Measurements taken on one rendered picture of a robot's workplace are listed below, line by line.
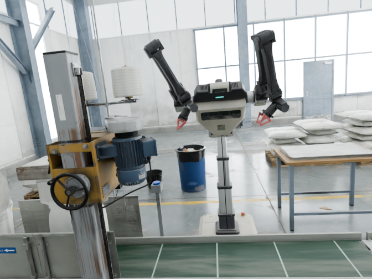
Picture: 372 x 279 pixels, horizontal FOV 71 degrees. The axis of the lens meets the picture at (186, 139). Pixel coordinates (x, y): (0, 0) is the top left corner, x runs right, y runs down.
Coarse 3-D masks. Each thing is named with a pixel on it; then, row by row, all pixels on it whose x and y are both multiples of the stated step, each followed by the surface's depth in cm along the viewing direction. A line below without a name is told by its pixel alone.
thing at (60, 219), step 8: (40, 184) 181; (40, 192) 182; (48, 192) 182; (40, 200) 184; (48, 200) 184; (104, 200) 179; (56, 208) 180; (104, 208) 184; (56, 216) 178; (64, 216) 177; (104, 216) 183; (56, 224) 178; (64, 224) 178
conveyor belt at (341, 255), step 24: (120, 264) 183; (144, 264) 181; (168, 264) 179; (192, 264) 177; (216, 264) 174; (240, 264) 172; (264, 264) 170; (288, 264) 168; (312, 264) 166; (336, 264) 165; (360, 264) 163
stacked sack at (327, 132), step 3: (303, 129) 521; (309, 132) 487; (312, 132) 474; (315, 132) 467; (318, 132) 465; (321, 132) 464; (324, 132) 463; (327, 132) 463; (330, 132) 462; (333, 132) 461; (336, 132) 468
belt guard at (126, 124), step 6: (108, 120) 139; (114, 120) 135; (120, 120) 132; (126, 120) 130; (132, 120) 128; (138, 120) 128; (108, 126) 128; (114, 126) 125; (120, 126) 124; (126, 126) 125; (132, 126) 126; (138, 126) 129; (108, 132) 129; (114, 132) 126; (120, 132) 125
